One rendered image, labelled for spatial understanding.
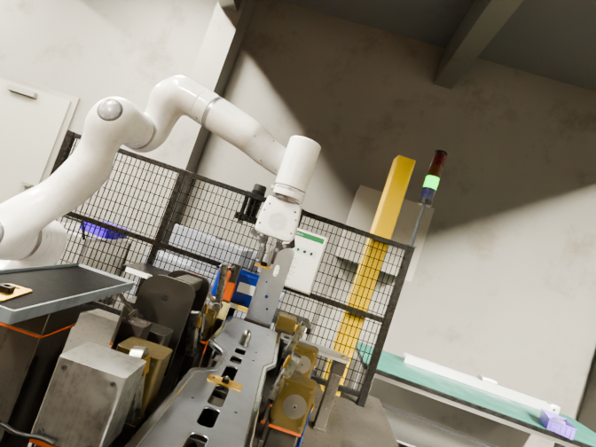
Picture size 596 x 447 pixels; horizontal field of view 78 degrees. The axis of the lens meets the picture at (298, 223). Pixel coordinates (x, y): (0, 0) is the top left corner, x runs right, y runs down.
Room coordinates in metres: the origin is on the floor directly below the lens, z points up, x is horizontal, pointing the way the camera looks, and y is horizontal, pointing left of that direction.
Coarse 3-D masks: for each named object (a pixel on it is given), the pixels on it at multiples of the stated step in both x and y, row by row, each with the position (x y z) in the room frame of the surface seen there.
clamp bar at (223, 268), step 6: (222, 264) 1.35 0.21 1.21; (228, 264) 1.38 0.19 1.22; (222, 270) 1.35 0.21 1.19; (228, 270) 1.36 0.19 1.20; (234, 270) 1.37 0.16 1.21; (222, 276) 1.35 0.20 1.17; (222, 282) 1.35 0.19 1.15; (222, 288) 1.35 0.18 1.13; (216, 294) 1.35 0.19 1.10; (222, 294) 1.38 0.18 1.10; (216, 300) 1.35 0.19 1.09; (222, 300) 1.38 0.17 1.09
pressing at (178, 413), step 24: (216, 336) 1.22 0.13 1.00; (240, 336) 1.32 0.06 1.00; (264, 336) 1.42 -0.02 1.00; (264, 360) 1.15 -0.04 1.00; (192, 384) 0.84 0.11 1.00; (216, 384) 0.88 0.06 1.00; (168, 408) 0.71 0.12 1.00; (192, 408) 0.74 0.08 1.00; (216, 408) 0.77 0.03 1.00; (240, 408) 0.81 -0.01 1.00; (144, 432) 0.61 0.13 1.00; (168, 432) 0.64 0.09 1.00; (192, 432) 0.66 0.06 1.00; (216, 432) 0.69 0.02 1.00; (240, 432) 0.71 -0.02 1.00
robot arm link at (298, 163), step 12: (288, 144) 0.93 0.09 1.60; (300, 144) 0.90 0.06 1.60; (312, 144) 0.91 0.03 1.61; (288, 156) 0.91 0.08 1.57; (300, 156) 0.90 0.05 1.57; (312, 156) 0.91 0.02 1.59; (288, 168) 0.91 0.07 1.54; (300, 168) 0.90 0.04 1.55; (312, 168) 0.93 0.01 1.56; (276, 180) 0.93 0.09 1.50; (288, 180) 0.90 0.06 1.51; (300, 180) 0.91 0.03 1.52
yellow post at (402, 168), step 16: (400, 160) 1.95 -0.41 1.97; (400, 176) 1.95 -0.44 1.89; (384, 192) 1.99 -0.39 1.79; (400, 192) 1.95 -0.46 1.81; (384, 208) 1.95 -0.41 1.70; (400, 208) 1.95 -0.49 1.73; (384, 224) 1.95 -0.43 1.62; (368, 240) 2.00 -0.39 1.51; (368, 272) 1.95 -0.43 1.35; (352, 288) 2.01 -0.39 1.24; (368, 304) 1.95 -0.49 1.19; (352, 320) 1.95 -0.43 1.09; (336, 336) 2.01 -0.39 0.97; (352, 336) 1.95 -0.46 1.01; (352, 352) 1.95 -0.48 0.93
